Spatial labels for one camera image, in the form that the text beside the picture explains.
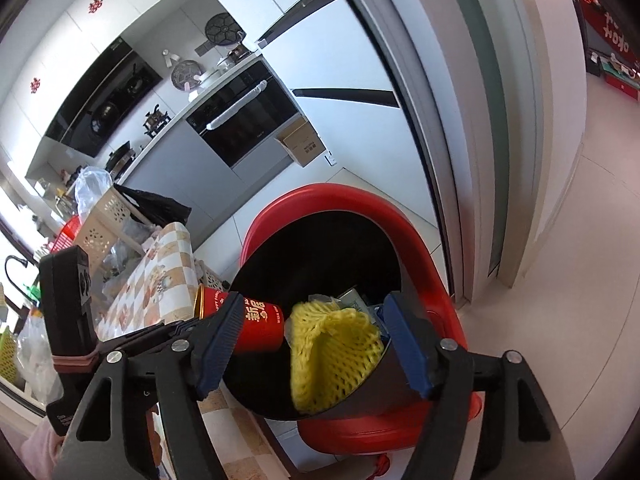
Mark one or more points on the red plastic stool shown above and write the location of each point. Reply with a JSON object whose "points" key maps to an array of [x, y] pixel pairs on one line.
{"points": [[350, 200]]}

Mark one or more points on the black cooking pot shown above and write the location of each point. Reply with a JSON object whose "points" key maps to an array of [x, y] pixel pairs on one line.
{"points": [[156, 120]]}

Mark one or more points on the white refrigerator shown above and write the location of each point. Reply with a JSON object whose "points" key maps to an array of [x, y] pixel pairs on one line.
{"points": [[360, 60]]}

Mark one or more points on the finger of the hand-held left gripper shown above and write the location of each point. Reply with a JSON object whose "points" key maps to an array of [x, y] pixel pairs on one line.
{"points": [[150, 335]]}

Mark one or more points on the checked tablecloth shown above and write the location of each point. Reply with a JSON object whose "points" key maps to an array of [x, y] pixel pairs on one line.
{"points": [[160, 265]]}

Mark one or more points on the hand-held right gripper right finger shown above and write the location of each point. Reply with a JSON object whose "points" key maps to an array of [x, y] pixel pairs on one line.
{"points": [[407, 345]]}

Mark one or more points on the person's left forearm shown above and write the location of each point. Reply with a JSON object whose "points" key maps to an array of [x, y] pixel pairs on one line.
{"points": [[42, 450]]}

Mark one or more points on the beige plastic chair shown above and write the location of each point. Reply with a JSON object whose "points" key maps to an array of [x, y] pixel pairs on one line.
{"points": [[107, 220]]}

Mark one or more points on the round grey rack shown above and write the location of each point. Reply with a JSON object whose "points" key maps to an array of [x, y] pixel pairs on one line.
{"points": [[185, 75]]}

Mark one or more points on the cardboard box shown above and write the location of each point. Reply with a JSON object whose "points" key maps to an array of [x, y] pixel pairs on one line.
{"points": [[302, 142]]}

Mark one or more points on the bundle of clear plastic bags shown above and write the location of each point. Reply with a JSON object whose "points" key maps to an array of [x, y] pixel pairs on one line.
{"points": [[35, 355]]}

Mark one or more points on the black range hood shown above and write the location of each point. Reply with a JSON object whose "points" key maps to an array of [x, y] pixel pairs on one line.
{"points": [[100, 105]]}

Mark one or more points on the black trash bin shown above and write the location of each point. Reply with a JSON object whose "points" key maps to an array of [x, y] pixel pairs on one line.
{"points": [[310, 255]]}

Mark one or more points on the yellow foam fruit net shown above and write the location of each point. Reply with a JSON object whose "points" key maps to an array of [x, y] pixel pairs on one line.
{"points": [[330, 355]]}

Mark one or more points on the clear plastic bag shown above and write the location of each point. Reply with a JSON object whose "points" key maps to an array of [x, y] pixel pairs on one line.
{"points": [[92, 187]]}

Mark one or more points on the green plastic basket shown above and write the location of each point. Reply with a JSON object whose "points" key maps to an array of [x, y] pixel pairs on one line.
{"points": [[10, 355]]}

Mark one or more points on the red plastic basket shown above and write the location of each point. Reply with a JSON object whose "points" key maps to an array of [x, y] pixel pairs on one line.
{"points": [[65, 232]]}

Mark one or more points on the red banner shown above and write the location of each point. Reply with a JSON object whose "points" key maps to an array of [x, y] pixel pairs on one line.
{"points": [[610, 35]]}

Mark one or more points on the black jacket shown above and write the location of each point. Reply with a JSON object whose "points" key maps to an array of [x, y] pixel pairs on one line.
{"points": [[155, 205]]}

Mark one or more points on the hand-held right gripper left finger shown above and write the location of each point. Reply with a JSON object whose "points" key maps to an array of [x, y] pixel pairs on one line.
{"points": [[225, 345]]}

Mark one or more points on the black kitchen faucet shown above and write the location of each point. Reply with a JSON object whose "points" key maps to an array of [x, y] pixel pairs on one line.
{"points": [[15, 260]]}

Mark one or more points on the white milk carton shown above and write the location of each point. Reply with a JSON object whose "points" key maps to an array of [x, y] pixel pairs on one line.
{"points": [[356, 301]]}

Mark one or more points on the black built-in oven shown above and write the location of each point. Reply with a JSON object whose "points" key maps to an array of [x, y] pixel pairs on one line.
{"points": [[240, 115]]}

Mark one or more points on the red paper cup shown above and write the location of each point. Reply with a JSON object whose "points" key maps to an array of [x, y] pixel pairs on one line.
{"points": [[262, 327]]}

